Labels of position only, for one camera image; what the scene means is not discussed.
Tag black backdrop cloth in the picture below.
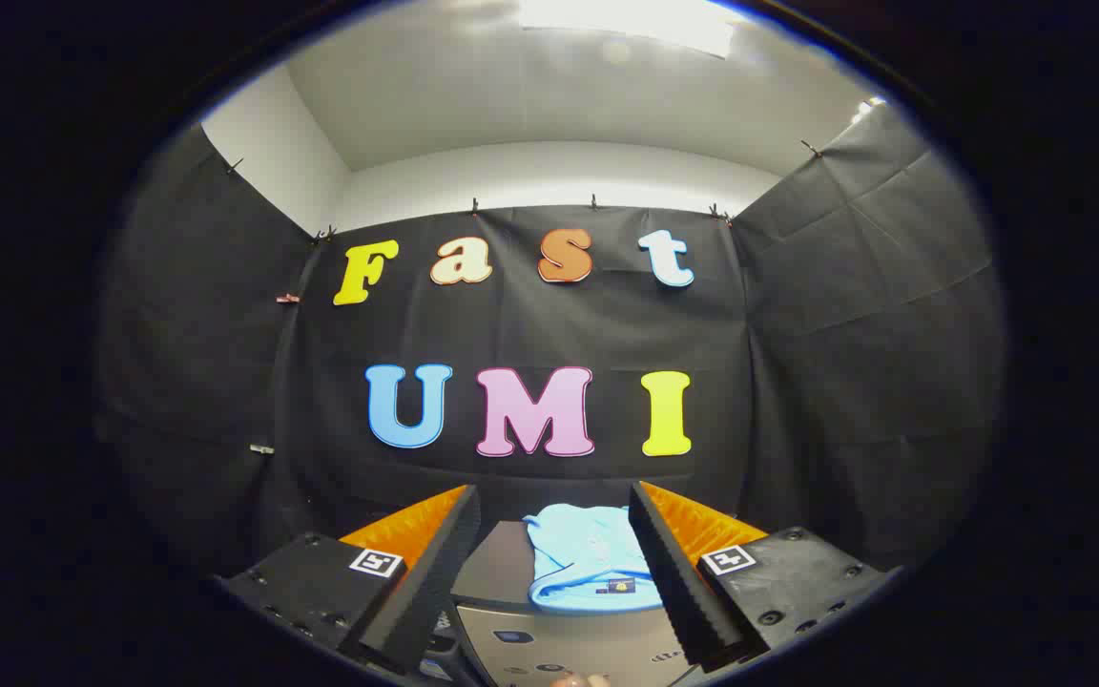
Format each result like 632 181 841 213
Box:
96 100 1004 583

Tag grey box-shaped appliance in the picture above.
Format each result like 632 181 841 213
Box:
449 520 703 687

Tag light blue shirt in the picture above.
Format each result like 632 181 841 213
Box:
523 504 665 614

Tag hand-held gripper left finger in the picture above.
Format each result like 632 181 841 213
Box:
216 484 482 676

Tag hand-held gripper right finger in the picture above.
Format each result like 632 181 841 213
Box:
628 481 903 674

